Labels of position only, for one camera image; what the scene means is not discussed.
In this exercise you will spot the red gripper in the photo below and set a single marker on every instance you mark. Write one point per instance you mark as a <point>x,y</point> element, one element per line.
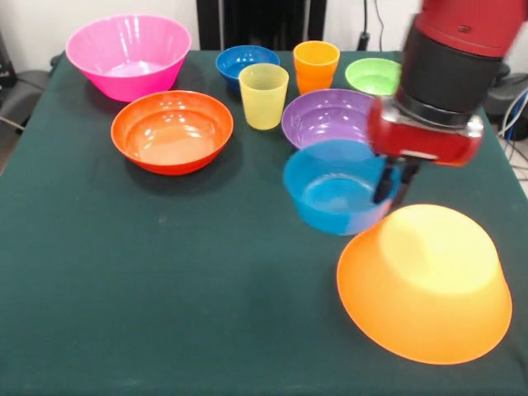
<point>425,142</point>

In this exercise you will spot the light blue bowl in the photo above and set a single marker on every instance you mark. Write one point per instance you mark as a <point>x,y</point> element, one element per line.
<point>330,194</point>

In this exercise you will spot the large yellow-orange bowl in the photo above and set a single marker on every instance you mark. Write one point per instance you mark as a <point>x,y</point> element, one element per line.
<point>425,313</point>

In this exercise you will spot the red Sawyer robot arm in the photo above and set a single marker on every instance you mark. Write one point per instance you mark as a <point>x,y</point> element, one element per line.
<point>453,53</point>

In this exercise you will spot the purple bowl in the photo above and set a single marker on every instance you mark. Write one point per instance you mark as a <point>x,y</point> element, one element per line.
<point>326,119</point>

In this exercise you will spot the green bowl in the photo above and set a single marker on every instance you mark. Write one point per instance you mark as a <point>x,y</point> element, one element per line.
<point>371,78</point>

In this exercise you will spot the orange cup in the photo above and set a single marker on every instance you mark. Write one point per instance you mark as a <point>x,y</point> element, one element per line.
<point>315,68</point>

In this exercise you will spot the yellow cup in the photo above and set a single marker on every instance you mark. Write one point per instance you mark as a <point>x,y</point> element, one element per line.
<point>264,103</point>

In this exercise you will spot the dark blue bowl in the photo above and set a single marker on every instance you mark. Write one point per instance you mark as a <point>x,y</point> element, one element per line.
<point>233,62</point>

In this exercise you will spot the red bowl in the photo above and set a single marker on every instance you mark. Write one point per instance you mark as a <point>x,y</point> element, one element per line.
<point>173,136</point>

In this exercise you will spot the dark green tablecloth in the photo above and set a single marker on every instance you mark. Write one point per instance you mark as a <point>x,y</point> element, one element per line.
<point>165,268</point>

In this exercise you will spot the pink bowl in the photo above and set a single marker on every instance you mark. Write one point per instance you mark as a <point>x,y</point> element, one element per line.
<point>123,49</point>

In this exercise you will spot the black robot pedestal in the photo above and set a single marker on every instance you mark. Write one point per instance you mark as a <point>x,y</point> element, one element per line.
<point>264,20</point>

